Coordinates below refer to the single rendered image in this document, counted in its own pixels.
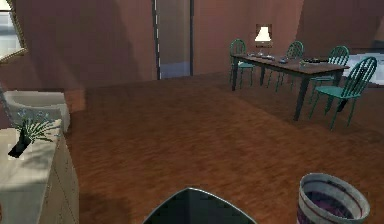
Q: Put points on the green spindle back chair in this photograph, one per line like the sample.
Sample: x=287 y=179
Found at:
x=238 y=63
x=295 y=50
x=339 y=55
x=336 y=91

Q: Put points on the dark grey pointed shape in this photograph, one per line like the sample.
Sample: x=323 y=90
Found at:
x=196 y=208

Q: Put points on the white shade table lamp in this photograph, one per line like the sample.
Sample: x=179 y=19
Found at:
x=263 y=35

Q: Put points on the black flat dish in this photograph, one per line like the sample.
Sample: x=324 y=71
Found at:
x=315 y=60

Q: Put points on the small blue grey dish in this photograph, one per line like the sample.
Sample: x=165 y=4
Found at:
x=283 y=60

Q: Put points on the black vase with green plant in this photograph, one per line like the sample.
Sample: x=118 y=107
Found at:
x=22 y=141

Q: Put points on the cream chest of drawers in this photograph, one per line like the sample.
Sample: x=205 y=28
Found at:
x=30 y=186

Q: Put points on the grey room door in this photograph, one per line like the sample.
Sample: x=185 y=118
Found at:
x=174 y=36

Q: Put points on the white striped waste bin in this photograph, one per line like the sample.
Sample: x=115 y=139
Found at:
x=308 y=200

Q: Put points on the dark wooden dining table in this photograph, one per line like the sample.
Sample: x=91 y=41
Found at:
x=300 y=68

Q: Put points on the white couch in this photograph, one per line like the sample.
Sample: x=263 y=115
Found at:
x=378 y=70

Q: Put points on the white armchair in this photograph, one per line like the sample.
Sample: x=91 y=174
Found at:
x=36 y=101

